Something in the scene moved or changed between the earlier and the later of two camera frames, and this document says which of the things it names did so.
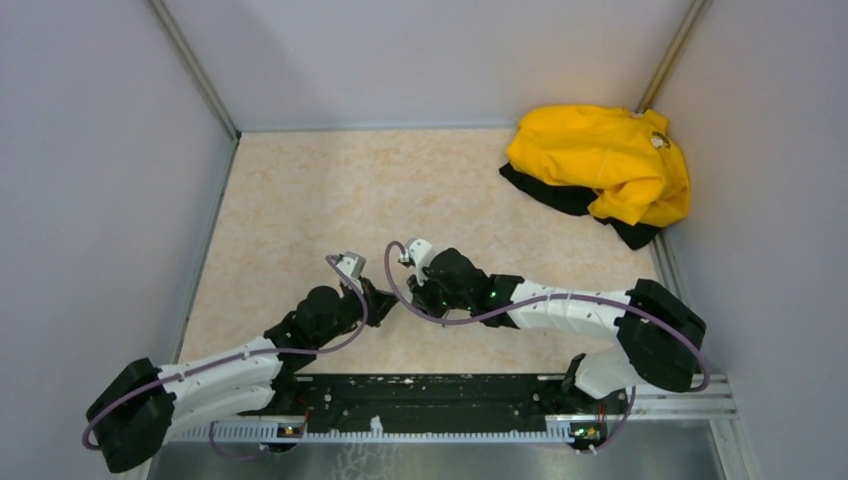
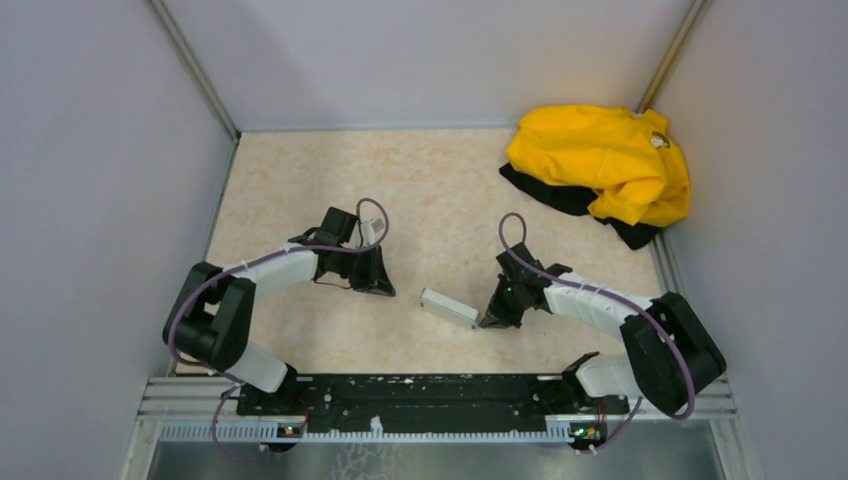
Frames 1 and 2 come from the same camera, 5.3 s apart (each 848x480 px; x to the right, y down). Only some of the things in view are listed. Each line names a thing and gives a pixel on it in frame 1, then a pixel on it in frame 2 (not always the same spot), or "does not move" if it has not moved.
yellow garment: x=638 y=171 does not move
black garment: x=578 y=200 does not move
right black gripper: x=422 y=295 to x=496 y=306
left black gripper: x=382 y=301 to x=376 y=278
